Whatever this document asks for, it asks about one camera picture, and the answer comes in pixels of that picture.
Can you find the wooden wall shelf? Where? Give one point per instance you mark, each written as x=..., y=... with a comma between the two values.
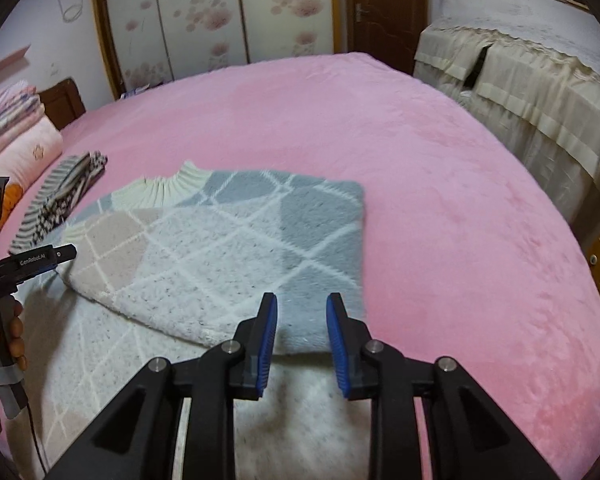
x=5, y=66

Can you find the brown wooden door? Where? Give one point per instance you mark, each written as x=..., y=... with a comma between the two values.
x=385, y=10

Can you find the person's left hand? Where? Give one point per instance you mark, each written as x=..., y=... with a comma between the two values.
x=16, y=335

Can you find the cream cloth-covered furniture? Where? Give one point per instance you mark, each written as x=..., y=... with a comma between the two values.
x=540, y=85

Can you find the dark wooden headboard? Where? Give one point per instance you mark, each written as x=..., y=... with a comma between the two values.
x=62, y=102

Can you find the pink fleece blanket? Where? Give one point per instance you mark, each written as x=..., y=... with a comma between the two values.
x=455, y=210

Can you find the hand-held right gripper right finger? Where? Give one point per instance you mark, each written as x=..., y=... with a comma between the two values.
x=336, y=345

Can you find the pink pillow with orange print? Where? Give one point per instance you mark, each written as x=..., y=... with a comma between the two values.
x=25, y=152

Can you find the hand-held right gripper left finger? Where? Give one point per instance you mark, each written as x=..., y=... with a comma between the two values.
x=267, y=340

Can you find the floral sliding-door wardrobe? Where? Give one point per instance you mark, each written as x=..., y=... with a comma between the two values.
x=205, y=10

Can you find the grey white diamond-pattern fuzzy sweater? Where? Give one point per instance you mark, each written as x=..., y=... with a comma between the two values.
x=220, y=240

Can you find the black white striped cloth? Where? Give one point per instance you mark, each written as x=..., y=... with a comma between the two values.
x=60, y=195

